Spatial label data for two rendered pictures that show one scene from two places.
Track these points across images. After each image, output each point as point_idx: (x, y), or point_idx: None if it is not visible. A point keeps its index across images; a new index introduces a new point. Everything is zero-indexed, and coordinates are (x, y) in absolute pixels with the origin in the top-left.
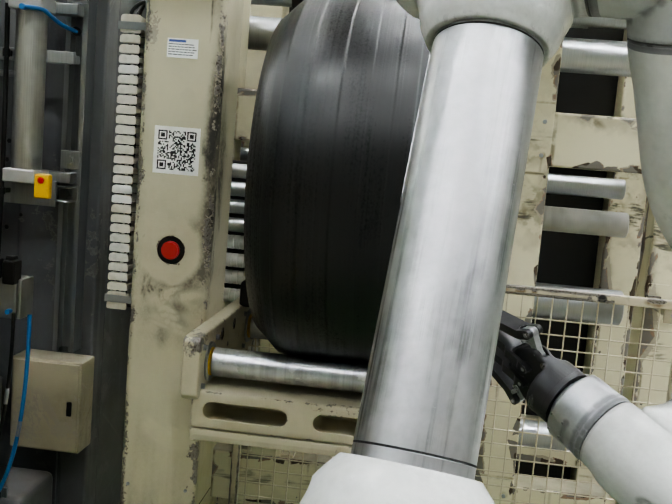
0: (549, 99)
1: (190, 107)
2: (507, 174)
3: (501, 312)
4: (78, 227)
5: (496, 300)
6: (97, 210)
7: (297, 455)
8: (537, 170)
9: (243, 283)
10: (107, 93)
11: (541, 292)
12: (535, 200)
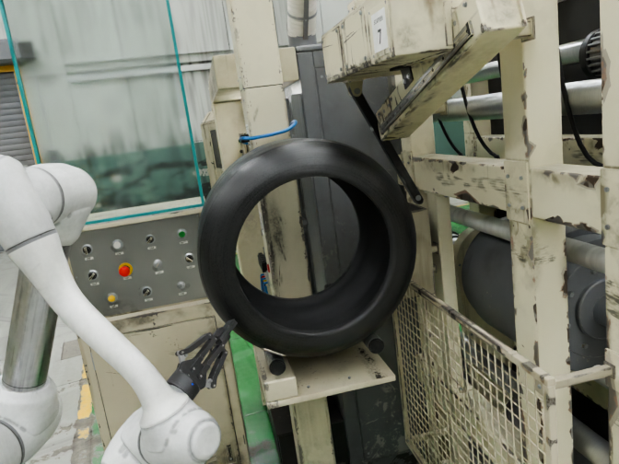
0: (523, 157)
1: (259, 203)
2: (17, 292)
3: (21, 339)
4: (310, 245)
5: (15, 335)
6: (321, 237)
7: (463, 394)
8: (522, 221)
9: (324, 285)
10: (316, 179)
11: (472, 330)
12: (527, 247)
